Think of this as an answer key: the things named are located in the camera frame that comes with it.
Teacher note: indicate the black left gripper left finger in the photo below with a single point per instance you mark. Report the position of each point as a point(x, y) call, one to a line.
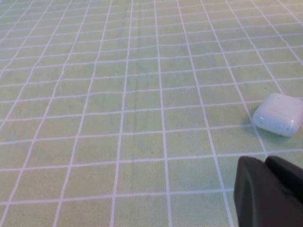
point(258, 201)

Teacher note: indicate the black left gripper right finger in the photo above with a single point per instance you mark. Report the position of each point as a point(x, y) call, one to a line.
point(286, 175)

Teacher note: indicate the white earbuds case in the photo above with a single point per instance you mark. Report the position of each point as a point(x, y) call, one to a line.
point(277, 116)

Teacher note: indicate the green grid tablecloth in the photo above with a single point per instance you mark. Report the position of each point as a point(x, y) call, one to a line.
point(118, 94)

